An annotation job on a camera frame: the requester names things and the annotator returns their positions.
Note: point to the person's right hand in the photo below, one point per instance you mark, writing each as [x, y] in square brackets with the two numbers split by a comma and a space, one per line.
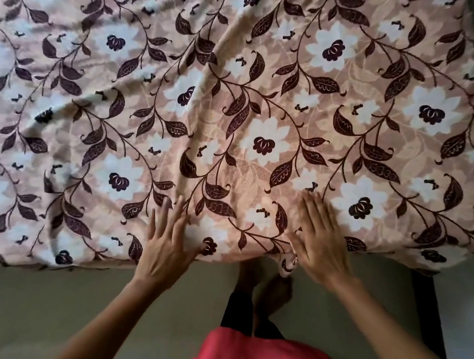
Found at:
[321, 246]

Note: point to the person's left hand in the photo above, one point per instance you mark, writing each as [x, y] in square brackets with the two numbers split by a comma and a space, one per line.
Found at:
[165, 250]

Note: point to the dark wooden bed frame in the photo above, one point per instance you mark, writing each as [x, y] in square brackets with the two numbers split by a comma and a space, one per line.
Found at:
[426, 318]

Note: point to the pink floral bed sheet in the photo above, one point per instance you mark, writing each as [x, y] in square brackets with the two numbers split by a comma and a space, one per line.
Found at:
[229, 99]

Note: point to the person's left forearm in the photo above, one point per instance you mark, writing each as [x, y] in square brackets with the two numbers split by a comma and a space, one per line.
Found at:
[96, 327]

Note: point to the person's right forearm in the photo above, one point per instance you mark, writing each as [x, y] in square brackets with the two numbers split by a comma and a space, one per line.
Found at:
[404, 354]

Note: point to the person's left foot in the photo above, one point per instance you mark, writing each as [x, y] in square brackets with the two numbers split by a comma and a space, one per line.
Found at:
[247, 274]

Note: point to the person's black trousers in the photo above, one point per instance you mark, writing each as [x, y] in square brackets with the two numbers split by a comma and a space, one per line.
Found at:
[243, 314]

